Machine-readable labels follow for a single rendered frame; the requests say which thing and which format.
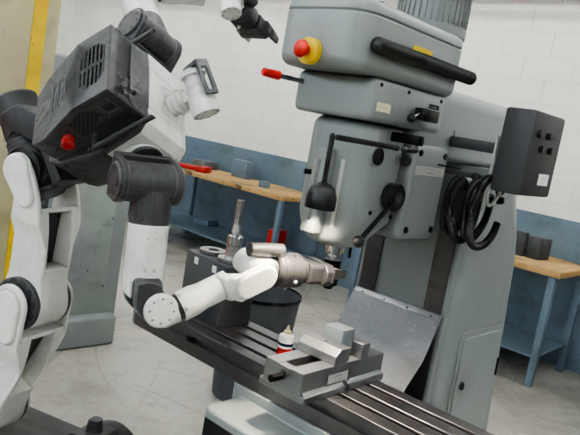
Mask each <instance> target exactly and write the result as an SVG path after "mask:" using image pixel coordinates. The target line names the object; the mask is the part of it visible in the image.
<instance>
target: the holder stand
mask: <svg viewBox="0 0 580 435"><path fill-rule="evenodd" d="M224 255H225V249H221V248H217V247H211V246H202V247H200V249H189V250H188V251H187V256H186V266H185V273H184V279H183V284H182V288H183V287H186V286H190V285H192V284H195V283H198V282H200V281H202V280H204V279H206V278H208V277H210V276H212V275H214V274H216V273H218V272H221V271H224V272H225V273H226V274H240V273H239V272H237V271H236V270H235V269H234V267H233V260H231V259H228V258H225V257H224ZM252 300H253V297H252V298H250V299H246V300H245V301H244V302H239V301H236V300H233V301H229V300H226V299H225V300H223V301H221V302H219V303H217V304H216V305H214V306H211V307H209V308H207V309H206V310H204V311H203V312H201V313H200V314H199V315H198V316H199V317H201V318H202V319H204V320H206V321H207V322H209V323H211V324H212V325H215V326H216V327H226V326H235V325H248V324H249V316H250V311H251V306H252Z"/></svg>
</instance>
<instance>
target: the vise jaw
mask: <svg viewBox="0 0 580 435"><path fill-rule="evenodd" d="M297 349H298V350H301V351H303V352H305V353H307V354H309V355H311V356H314V357H316V358H318V359H320V360H322V361H324V362H326V363H329V364H330V365H333V366H337V365H340V364H343V363H347V361H349V358H350V349H351V348H350V347H348V346H345V345H343V344H340V343H338V342H336V341H334V340H331V339H329V338H328V337H324V336H322V335H320V334H318V333H316V332H309V333H305V334H304V335H303V336H302V337H301V339H300V340H299V342H298V347H297Z"/></svg>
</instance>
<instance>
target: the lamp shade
mask: <svg viewBox="0 0 580 435"><path fill-rule="evenodd" d="M336 203H337V195H336V189H335V188H334V187H333V186H332V185H331V184H328V182H322V181H320V182H316V183H314V184H312V185H311V186H310V188H309V190H308V192H307V194H306V200H305V207H308V208H312V209H315V210H320V211H335V208H336Z"/></svg>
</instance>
